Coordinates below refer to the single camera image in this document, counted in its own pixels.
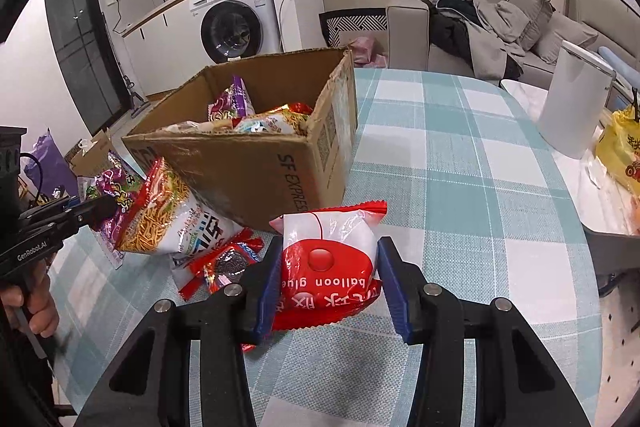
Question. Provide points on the small cardboard box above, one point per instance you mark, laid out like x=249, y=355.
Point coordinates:
x=92, y=157

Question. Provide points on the pink cloth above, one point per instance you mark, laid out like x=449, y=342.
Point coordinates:
x=367, y=49

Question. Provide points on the yellow plastic bag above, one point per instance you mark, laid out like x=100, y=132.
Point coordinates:
x=622, y=147

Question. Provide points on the red triangular snack packet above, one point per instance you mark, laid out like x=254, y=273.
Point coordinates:
x=225, y=264

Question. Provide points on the clear bread packet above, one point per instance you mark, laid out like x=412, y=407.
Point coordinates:
x=200, y=127

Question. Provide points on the red-white snack bag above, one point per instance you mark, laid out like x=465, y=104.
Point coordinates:
x=280, y=119

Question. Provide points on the person's left hand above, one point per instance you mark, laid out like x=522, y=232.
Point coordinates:
x=42, y=307

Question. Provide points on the red balloon glue packet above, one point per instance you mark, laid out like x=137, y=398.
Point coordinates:
x=325, y=237

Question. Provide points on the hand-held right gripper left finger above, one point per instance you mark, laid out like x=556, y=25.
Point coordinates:
x=265, y=297

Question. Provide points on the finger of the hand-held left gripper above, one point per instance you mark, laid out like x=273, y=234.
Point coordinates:
x=95, y=212
x=70, y=203

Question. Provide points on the mop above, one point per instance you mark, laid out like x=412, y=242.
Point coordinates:
x=134, y=99

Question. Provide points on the purple plastic bag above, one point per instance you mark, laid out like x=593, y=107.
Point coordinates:
x=47, y=164

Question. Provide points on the orange noodle snack packet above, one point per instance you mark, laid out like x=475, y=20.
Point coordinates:
x=160, y=217

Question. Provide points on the white washing machine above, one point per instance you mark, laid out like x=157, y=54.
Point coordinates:
x=235, y=17

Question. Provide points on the grey sofa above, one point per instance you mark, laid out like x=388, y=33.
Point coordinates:
x=407, y=37

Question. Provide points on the checked tablecloth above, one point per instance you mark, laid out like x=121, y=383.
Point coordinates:
x=450, y=157

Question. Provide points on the black glass door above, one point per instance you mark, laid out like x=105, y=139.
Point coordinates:
x=80, y=42

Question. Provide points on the purple snack packet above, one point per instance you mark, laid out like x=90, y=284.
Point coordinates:
x=235, y=99
x=111, y=183

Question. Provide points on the grey cushion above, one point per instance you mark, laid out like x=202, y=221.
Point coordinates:
x=565, y=37
x=532, y=14

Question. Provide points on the brown cardboard box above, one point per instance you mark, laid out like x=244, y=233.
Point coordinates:
x=250, y=177

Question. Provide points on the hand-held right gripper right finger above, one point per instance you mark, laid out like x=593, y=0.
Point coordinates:
x=395, y=292

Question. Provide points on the black clothes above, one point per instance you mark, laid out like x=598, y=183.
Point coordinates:
x=452, y=32

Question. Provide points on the light blue pillow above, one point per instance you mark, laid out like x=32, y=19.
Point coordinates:
x=620, y=59

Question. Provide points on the white cylindrical bin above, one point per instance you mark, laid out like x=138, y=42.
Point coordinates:
x=575, y=102

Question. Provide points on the black white patterned basket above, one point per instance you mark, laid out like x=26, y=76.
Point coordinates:
x=350, y=24

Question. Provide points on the white kitchen counter cabinet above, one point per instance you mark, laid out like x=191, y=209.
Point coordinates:
x=160, y=47

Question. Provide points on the grey hoodie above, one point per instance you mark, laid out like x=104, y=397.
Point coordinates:
x=497, y=42

